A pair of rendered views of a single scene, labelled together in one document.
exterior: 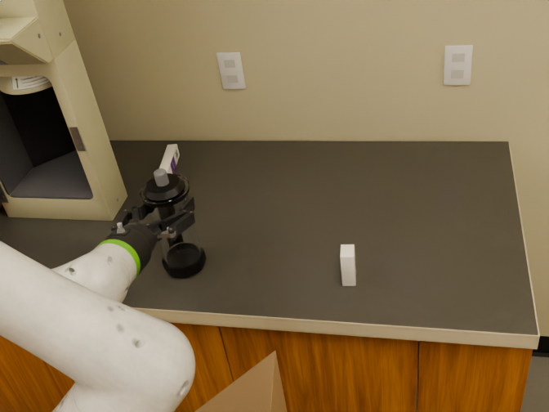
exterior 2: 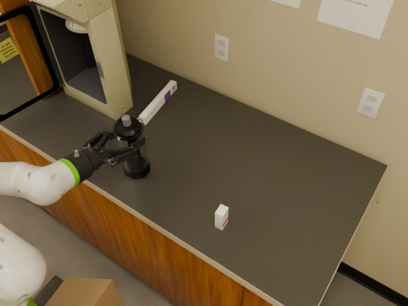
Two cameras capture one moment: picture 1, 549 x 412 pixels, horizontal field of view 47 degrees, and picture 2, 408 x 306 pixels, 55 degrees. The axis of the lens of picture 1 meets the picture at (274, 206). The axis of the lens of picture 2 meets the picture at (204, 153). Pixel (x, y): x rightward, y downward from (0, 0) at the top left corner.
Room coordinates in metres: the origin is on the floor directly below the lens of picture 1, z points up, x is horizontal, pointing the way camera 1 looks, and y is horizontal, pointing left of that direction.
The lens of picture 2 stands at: (0.34, -0.32, 2.09)
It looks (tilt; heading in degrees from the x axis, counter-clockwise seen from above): 49 degrees down; 19
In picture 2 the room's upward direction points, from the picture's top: 2 degrees counter-clockwise
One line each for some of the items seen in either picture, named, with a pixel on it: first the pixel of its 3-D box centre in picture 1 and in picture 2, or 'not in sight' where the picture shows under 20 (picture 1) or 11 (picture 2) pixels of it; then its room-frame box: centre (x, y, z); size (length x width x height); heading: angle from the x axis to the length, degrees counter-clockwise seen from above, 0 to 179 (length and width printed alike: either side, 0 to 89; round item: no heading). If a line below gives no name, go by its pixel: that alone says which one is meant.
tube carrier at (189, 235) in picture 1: (174, 225); (132, 147); (1.14, 0.23, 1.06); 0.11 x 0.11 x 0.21
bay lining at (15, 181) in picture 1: (49, 115); (96, 44); (1.53, 0.55, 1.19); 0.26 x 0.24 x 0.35; 73
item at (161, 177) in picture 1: (162, 184); (127, 124); (1.15, 0.23, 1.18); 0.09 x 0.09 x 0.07
